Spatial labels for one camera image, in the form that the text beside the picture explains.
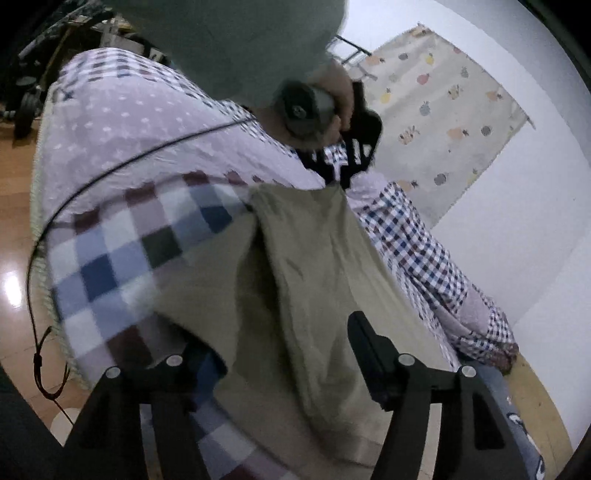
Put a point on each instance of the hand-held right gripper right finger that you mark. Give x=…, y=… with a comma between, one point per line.
x=369, y=364

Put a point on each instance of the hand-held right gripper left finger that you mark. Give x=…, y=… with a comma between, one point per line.
x=210, y=371

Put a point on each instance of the khaki pants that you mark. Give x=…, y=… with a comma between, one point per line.
x=300, y=277

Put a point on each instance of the person's left hand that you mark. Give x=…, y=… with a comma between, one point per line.
x=341, y=90

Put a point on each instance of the black metal rack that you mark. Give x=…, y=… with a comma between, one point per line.
x=351, y=46

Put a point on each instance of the small-check rolled quilt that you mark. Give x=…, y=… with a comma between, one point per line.
x=415, y=258

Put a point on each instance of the white round container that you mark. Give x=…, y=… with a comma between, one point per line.
x=62, y=427

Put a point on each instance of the checkered lace bedspread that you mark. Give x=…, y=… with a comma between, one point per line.
x=115, y=152

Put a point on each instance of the dark clutter pile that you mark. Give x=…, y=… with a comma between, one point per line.
x=37, y=69

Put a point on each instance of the pineapple print wall cloth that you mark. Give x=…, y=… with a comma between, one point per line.
x=438, y=115

